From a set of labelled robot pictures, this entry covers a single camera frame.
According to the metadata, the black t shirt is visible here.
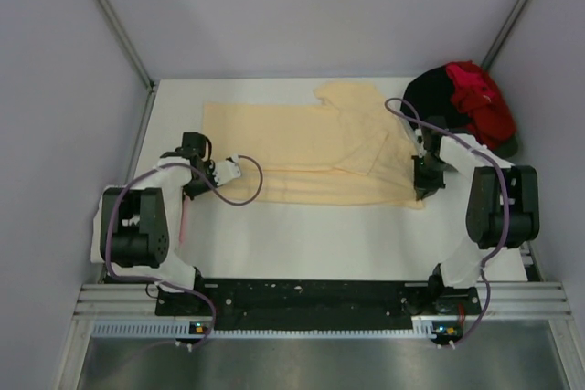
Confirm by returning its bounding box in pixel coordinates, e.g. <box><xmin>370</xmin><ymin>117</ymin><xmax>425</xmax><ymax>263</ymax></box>
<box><xmin>400</xmin><ymin>65</ymin><xmax>471</xmax><ymax>133</ymax></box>

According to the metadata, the grey slotted cable duct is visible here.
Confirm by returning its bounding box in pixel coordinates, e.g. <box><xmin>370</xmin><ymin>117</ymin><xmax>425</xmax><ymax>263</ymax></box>
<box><xmin>92</xmin><ymin>321</ymin><xmax>462</xmax><ymax>341</ymax></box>

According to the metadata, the cream yellow t shirt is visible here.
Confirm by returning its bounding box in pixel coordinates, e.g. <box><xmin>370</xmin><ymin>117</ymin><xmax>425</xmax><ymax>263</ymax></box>
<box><xmin>202</xmin><ymin>81</ymin><xmax>424</xmax><ymax>209</ymax></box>

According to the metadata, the grey plastic tray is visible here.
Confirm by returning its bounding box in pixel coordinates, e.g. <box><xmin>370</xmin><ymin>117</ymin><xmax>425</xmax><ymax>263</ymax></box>
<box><xmin>494</xmin><ymin>134</ymin><xmax>521</xmax><ymax>160</ymax></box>

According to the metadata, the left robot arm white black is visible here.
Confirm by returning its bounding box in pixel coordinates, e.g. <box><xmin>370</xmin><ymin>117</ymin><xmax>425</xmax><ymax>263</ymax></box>
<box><xmin>90</xmin><ymin>132</ymin><xmax>218</xmax><ymax>314</ymax></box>

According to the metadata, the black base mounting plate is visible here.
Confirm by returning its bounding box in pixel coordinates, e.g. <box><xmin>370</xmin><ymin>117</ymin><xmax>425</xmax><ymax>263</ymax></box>
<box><xmin>155</xmin><ymin>278</ymin><xmax>481</xmax><ymax>331</ymax></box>

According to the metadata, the red t shirt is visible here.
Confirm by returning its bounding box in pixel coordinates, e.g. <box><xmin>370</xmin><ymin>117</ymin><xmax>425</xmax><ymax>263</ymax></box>
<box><xmin>445</xmin><ymin>61</ymin><xmax>516</xmax><ymax>151</ymax></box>

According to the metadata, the white printed folded shirt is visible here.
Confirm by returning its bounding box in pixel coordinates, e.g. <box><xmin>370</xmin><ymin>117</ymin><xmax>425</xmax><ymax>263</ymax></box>
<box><xmin>90</xmin><ymin>192</ymin><xmax>108</xmax><ymax>264</ymax></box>

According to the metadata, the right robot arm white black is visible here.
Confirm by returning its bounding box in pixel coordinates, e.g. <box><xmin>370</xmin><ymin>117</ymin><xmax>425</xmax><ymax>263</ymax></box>
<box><xmin>410</xmin><ymin>122</ymin><xmax>540</xmax><ymax>313</ymax></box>

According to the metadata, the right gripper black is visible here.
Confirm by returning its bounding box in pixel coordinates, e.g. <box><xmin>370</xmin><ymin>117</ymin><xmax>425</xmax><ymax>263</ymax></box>
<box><xmin>411</xmin><ymin>153</ymin><xmax>448</xmax><ymax>201</ymax></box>

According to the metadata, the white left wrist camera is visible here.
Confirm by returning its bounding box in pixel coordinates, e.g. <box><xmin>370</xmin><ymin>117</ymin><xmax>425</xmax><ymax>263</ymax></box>
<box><xmin>213</xmin><ymin>154</ymin><xmax>242</xmax><ymax>187</ymax></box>

